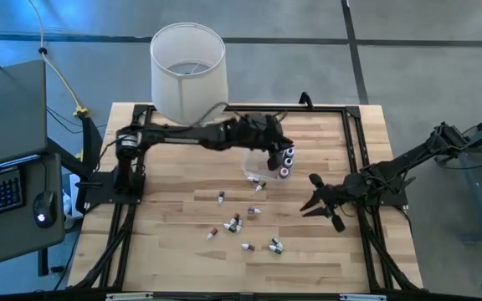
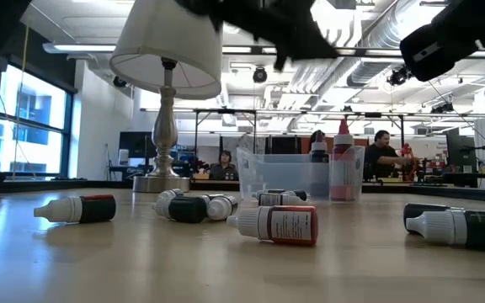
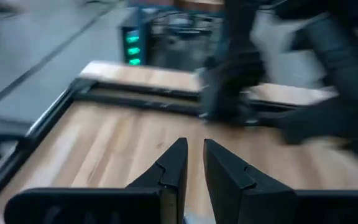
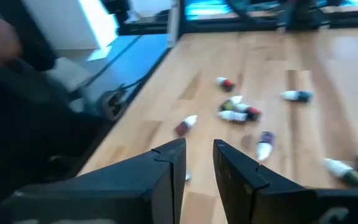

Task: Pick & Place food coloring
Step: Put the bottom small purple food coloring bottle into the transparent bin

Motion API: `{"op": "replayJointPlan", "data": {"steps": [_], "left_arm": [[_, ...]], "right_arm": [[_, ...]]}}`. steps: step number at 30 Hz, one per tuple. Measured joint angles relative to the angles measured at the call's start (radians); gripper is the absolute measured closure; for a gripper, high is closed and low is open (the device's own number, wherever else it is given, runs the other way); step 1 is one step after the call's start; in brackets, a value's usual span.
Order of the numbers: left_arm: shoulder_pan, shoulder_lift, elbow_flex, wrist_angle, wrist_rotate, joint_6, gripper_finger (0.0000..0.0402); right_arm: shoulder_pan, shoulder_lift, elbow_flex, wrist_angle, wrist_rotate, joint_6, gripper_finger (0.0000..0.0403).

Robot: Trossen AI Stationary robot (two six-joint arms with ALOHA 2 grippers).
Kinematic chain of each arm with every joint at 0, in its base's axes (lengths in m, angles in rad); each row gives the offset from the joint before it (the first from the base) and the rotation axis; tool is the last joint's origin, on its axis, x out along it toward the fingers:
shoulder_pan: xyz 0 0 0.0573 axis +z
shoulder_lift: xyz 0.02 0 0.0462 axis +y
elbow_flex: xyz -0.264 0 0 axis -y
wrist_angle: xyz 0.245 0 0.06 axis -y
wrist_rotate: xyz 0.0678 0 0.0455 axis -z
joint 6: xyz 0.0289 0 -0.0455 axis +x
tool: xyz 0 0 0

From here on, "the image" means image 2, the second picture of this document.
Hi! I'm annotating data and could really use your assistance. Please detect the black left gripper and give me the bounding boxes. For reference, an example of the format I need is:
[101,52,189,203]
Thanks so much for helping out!
[174,0,340,72]

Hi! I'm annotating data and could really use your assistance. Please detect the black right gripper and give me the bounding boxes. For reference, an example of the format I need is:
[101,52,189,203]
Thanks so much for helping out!
[399,0,485,83]

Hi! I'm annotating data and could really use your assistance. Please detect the large red food coloring bottle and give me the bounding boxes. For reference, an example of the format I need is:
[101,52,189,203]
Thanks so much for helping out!
[329,118,356,202]

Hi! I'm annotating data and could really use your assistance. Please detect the clear plastic container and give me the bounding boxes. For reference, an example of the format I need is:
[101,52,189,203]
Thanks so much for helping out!
[236,145,365,203]

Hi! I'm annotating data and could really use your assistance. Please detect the small dark food coloring bottle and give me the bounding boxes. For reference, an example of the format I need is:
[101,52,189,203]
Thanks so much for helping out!
[402,202,466,233]
[267,188,309,201]

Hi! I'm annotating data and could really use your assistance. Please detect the small purple food coloring bottle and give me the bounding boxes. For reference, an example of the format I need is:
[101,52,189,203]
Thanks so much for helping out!
[253,191,309,207]

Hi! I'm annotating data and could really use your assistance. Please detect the small grey food coloring bottle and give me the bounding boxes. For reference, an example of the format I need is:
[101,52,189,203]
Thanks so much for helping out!
[205,194,240,222]

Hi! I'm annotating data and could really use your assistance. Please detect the small red-label food coloring bottle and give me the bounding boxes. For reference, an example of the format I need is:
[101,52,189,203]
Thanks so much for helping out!
[227,205,320,247]

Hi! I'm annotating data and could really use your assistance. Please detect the small green food coloring bottle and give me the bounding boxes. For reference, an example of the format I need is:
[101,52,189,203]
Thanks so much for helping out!
[405,209,485,254]
[152,195,209,225]

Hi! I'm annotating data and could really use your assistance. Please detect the black paint bottle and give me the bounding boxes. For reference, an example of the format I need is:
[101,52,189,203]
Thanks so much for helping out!
[33,194,118,225]

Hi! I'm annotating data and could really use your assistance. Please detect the dark monitor on arm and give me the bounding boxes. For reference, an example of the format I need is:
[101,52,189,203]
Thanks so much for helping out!
[444,127,479,189]

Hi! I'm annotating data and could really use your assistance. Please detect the white shade silver table lamp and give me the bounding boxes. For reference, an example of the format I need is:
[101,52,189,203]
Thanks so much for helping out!
[109,0,223,194]

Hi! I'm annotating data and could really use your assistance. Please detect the person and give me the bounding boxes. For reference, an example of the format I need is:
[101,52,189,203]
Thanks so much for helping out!
[363,129,414,183]
[208,150,240,182]

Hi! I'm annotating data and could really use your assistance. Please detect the black background monitor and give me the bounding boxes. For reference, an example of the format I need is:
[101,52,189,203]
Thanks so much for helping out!
[118,130,158,160]

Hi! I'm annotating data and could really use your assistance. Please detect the ceiling light strip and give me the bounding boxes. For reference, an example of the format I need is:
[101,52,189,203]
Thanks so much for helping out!
[42,41,120,55]

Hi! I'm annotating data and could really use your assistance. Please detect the large window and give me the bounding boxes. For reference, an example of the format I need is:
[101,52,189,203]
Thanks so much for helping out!
[0,62,77,180]

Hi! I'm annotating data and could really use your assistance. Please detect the black ceiling camera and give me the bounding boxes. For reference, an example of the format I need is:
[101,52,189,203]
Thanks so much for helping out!
[252,66,269,84]

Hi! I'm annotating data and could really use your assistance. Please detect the silver ventilation duct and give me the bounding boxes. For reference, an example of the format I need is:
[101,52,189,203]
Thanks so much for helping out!
[345,0,429,88]

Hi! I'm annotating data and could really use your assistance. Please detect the black background rig frame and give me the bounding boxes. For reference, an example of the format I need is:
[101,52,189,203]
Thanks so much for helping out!
[192,108,258,155]

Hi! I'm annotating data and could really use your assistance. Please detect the black aluminium table frame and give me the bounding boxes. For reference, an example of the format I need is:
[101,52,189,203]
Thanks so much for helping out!
[0,178,485,204]

